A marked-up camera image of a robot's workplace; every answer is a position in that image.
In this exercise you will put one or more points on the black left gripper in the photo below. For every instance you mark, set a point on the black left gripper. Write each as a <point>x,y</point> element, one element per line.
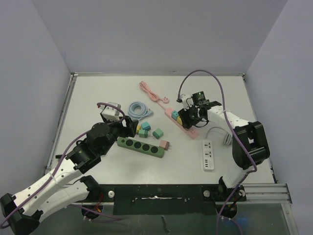
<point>129,130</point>

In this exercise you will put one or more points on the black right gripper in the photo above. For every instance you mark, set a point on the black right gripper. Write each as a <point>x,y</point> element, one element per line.
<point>185,118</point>

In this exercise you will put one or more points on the yellow USB charger plug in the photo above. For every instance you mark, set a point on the yellow USB charger plug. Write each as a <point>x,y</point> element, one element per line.
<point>179,121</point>

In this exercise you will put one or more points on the teal USB charger plug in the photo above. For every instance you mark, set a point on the teal USB charger plug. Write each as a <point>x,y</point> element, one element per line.
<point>174,115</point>

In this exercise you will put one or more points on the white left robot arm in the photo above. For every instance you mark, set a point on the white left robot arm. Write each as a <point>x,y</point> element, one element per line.
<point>66,183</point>

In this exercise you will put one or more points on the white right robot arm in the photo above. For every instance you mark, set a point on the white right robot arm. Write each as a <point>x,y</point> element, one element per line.
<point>249,143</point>

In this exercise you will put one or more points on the mint green charger plug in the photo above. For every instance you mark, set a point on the mint green charger plug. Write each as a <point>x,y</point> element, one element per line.
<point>158,133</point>

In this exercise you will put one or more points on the pink power strip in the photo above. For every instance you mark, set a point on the pink power strip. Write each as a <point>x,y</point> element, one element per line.
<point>191,132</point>

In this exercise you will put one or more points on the green power strip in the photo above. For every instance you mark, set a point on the green power strip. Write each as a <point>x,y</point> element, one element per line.
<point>140,147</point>

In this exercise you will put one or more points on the white power strip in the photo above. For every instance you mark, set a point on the white power strip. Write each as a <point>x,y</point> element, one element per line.
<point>207,155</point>

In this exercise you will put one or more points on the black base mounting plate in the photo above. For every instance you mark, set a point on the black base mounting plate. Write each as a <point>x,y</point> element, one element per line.
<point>164,199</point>

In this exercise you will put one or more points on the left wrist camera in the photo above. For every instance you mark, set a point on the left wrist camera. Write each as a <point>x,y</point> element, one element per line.
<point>109,114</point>

